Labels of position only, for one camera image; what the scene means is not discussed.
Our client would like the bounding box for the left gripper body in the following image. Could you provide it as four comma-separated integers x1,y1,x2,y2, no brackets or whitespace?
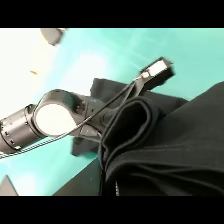
78,95,118,143

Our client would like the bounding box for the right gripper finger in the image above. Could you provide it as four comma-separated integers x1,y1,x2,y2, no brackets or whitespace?
53,158,103,197

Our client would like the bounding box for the dark grey shirt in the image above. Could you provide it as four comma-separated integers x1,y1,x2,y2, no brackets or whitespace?
70,77,224,197

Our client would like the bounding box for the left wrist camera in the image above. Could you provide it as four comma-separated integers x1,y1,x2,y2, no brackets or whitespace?
128,56,176,98

